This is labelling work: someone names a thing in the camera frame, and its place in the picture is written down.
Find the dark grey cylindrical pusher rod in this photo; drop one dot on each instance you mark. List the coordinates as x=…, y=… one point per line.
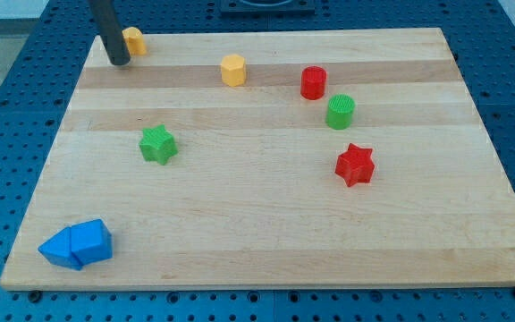
x=110, y=31

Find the yellow hexagon block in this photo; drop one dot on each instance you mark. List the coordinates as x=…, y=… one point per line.
x=233, y=70

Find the yellow heart block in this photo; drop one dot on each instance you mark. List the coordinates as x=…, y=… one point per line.
x=135, y=41

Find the green star block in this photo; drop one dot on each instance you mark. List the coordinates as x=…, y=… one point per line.
x=157, y=145

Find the red cylinder block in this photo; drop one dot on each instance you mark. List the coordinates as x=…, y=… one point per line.
x=313, y=81

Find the blue cube block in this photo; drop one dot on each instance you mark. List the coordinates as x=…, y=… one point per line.
x=91, y=242

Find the blue triangular prism block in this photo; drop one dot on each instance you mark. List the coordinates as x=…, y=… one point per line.
x=57, y=250

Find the green cylinder block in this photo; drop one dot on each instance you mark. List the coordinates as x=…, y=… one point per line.
x=340, y=109

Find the light wooden board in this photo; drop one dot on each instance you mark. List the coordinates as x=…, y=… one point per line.
x=251, y=199

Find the red star block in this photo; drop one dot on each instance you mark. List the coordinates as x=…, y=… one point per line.
x=355, y=165

